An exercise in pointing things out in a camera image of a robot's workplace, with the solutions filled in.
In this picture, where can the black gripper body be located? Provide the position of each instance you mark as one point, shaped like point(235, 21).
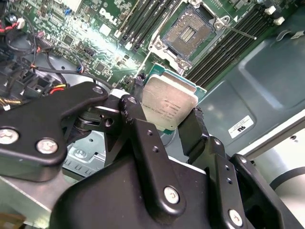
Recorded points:
point(107, 202)

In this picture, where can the silver-topped CPU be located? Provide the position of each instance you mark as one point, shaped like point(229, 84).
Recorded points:
point(166, 102)

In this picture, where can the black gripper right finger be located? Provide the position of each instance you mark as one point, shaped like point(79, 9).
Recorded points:
point(216, 167)

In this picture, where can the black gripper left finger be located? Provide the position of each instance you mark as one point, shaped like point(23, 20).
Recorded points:
point(35, 119)

